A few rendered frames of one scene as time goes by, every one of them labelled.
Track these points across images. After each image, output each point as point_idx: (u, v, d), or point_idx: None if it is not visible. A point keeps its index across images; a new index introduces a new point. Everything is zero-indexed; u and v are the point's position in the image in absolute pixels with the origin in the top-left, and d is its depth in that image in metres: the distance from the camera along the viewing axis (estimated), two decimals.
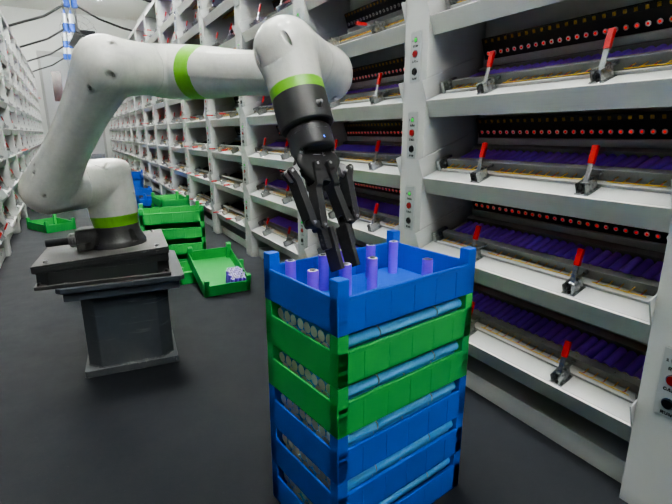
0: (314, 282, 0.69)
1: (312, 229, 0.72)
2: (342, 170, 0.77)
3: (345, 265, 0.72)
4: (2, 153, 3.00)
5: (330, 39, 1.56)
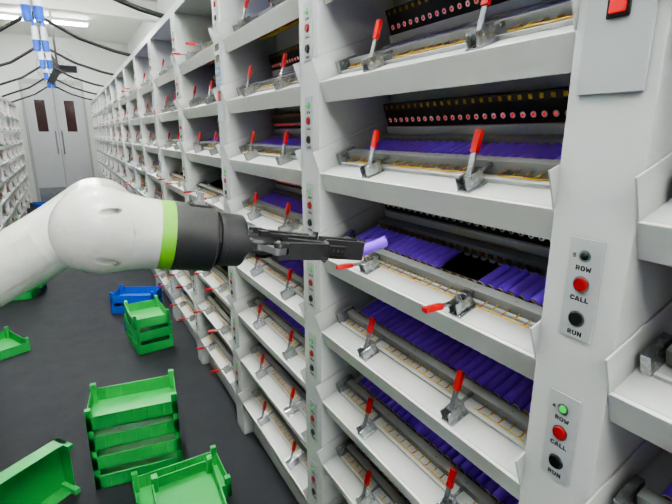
0: None
1: None
2: (274, 252, 0.64)
3: None
4: None
5: (365, 260, 0.96)
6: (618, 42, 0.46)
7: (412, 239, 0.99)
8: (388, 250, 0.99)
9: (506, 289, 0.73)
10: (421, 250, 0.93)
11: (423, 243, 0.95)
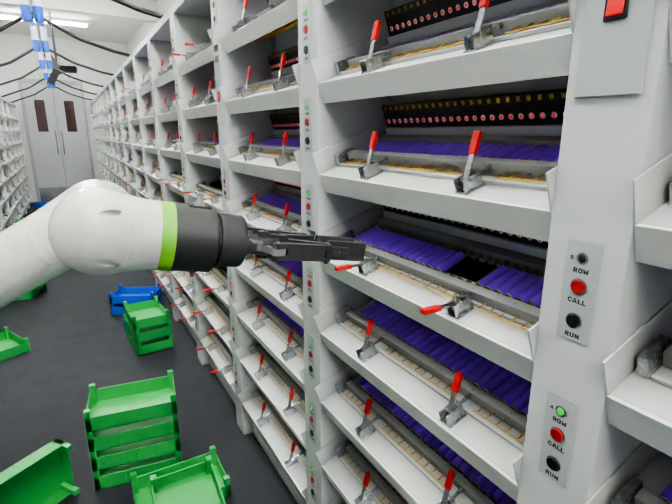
0: None
1: None
2: (274, 252, 0.64)
3: None
4: None
5: (363, 262, 0.96)
6: (615, 44, 0.46)
7: (410, 240, 0.99)
8: (387, 251, 0.99)
9: (504, 291, 0.73)
10: (420, 251, 0.93)
11: (422, 244, 0.96)
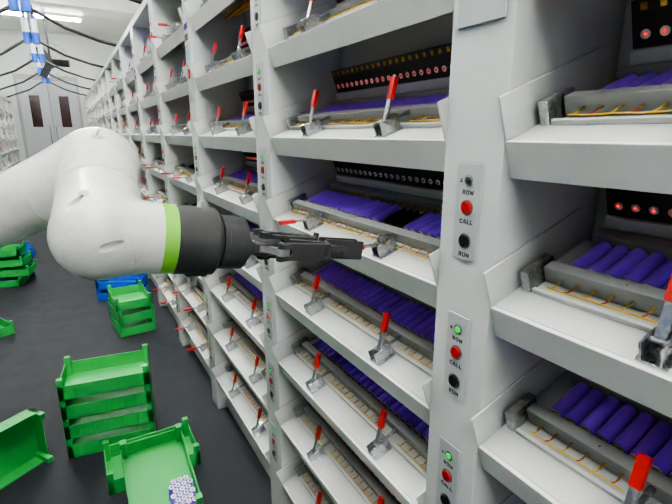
0: None
1: (328, 255, 0.69)
2: None
3: None
4: None
5: (308, 217, 1.00)
6: None
7: (355, 198, 1.03)
8: (332, 208, 1.03)
9: (425, 232, 0.77)
10: (361, 206, 0.97)
11: (364, 201, 1.00)
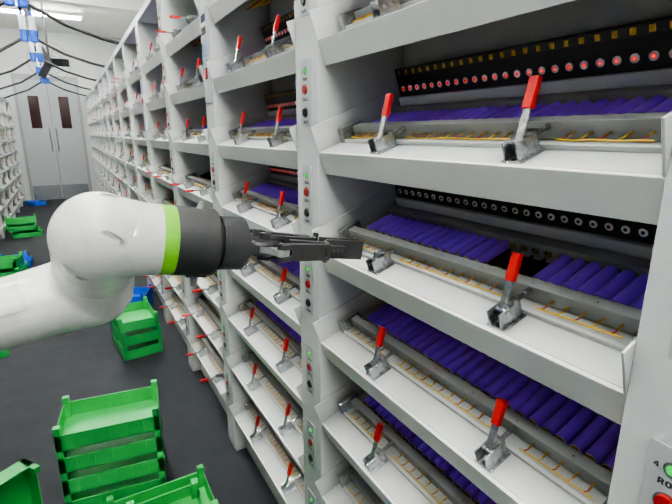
0: None
1: (328, 255, 0.69)
2: None
3: None
4: None
5: (375, 256, 0.78)
6: None
7: (437, 227, 0.82)
8: (408, 241, 0.81)
9: (573, 288, 0.56)
10: (451, 239, 0.76)
11: (452, 232, 0.78)
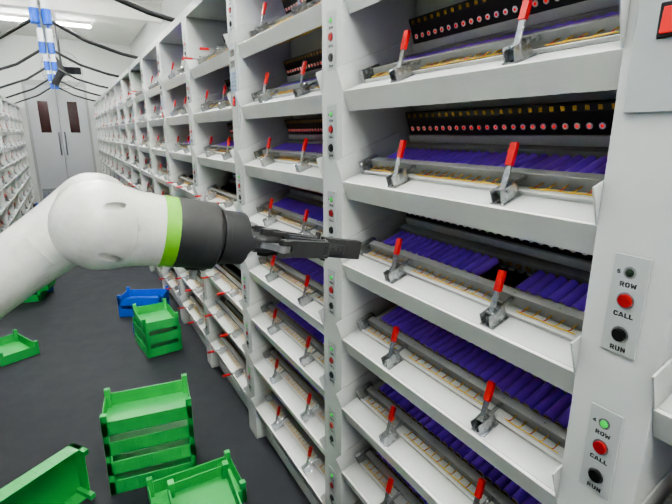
0: None
1: (327, 253, 0.70)
2: None
3: None
4: None
5: (394, 269, 0.96)
6: (669, 61, 0.46)
7: (441, 244, 1.00)
8: (418, 255, 1.00)
9: (545, 296, 0.74)
10: (453, 255, 0.94)
11: (453, 249, 0.96)
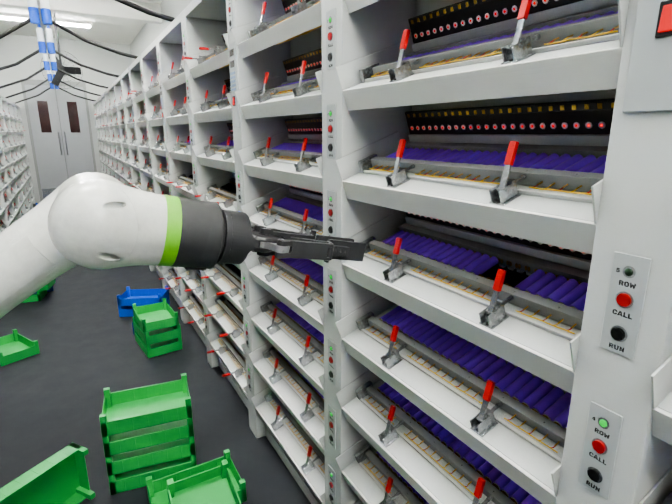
0: None
1: (331, 255, 0.68)
2: None
3: None
4: None
5: (394, 269, 0.96)
6: (668, 60, 0.46)
7: (441, 244, 1.00)
8: (418, 255, 1.00)
9: (544, 296, 0.74)
10: (452, 255, 0.94)
11: (453, 248, 0.96)
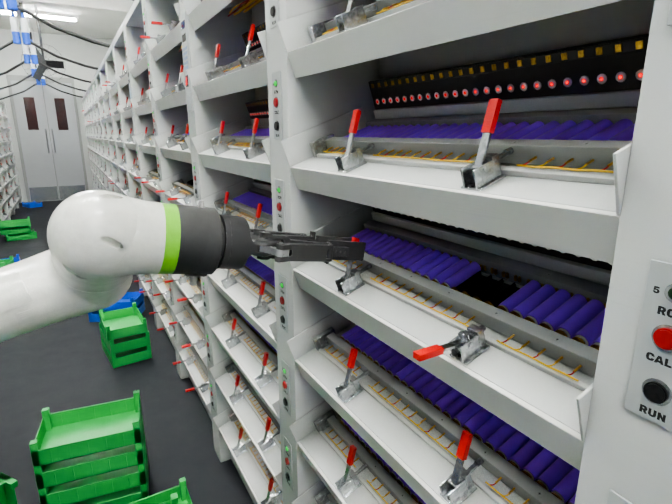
0: None
1: (331, 256, 0.68)
2: None
3: None
4: None
5: (349, 277, 0.76)
6: None
7: (410, 245, 0.79)
8: (381, 259, 0.79)
9: (539, 318, 0.53)
10: (423, 260, 0.73)
11: (424, 251, 0.76)
